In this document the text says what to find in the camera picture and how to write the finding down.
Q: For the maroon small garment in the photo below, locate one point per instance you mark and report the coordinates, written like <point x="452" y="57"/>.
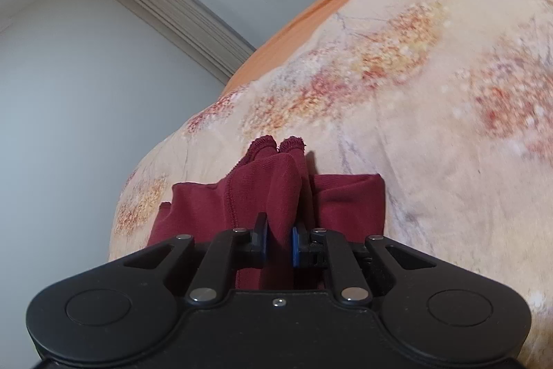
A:
<point x="259" y="187"/>

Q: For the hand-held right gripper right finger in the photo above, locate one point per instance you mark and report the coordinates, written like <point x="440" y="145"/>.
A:
<point x="296" y="249"/>

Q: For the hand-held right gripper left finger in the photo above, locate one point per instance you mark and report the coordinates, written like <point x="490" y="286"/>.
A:
<point x="264" y="249"/>

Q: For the floral printed blanket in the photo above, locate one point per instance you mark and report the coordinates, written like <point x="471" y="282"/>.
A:
<point x="432" y="135"/>

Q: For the orange bed sheet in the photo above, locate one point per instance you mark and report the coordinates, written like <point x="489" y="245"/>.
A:
<point x="302" y="27"/>

